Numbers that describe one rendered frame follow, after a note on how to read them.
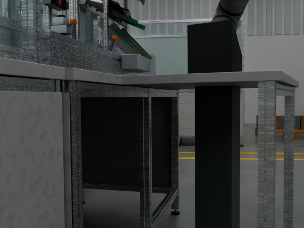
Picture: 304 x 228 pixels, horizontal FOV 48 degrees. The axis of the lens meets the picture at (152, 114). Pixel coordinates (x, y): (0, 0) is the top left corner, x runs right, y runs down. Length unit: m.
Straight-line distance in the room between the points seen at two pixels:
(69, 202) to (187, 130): 4.64
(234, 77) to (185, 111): 4.42
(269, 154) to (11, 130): 0.70
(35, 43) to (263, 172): 0.71
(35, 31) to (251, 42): 9.61
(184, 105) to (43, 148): 4.73
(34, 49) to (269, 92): 0.65
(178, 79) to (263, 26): 9.37
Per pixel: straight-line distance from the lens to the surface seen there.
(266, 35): 10.37
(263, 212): 1.10
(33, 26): 0.81
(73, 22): 1.34
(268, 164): 1.06
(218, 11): 1.61
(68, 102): 0.87
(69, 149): 0.88
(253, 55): 10.24
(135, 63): 1.39
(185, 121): 5.45
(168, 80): 1.11
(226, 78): 1.05
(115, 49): 3.40
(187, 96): 5.44
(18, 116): 0.71
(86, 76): 0.92
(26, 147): 0.74
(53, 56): 0.94
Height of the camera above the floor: 0.79
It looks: 3 degrees down
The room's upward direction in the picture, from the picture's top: straight up
